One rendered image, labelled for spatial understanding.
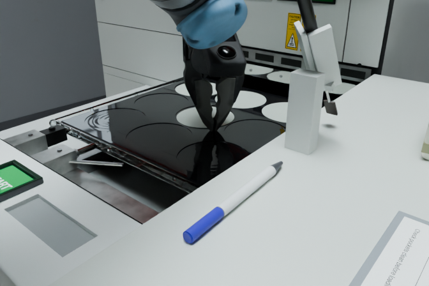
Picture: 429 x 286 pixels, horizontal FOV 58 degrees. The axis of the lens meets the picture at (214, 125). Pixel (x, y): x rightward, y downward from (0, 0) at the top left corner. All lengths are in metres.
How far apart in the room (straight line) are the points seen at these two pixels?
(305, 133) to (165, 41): 0.67
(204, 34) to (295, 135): 0.14
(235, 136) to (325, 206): 0.29
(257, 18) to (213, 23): 0.44
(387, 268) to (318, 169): 0.13
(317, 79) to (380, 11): 0.35
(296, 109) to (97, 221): 0.22
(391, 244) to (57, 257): 0.24
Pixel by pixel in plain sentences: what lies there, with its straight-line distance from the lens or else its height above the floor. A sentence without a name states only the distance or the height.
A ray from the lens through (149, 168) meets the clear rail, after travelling 0.52.
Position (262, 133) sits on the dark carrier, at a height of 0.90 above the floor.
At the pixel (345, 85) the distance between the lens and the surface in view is 0.75.
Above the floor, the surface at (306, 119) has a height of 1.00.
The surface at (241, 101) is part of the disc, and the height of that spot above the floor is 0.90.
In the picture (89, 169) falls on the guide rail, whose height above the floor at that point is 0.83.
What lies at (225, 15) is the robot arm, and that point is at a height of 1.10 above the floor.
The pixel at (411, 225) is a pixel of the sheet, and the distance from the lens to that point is 0.34.
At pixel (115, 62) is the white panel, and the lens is 1.20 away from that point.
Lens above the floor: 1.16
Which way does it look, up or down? 24 degrees down
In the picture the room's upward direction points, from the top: straight up
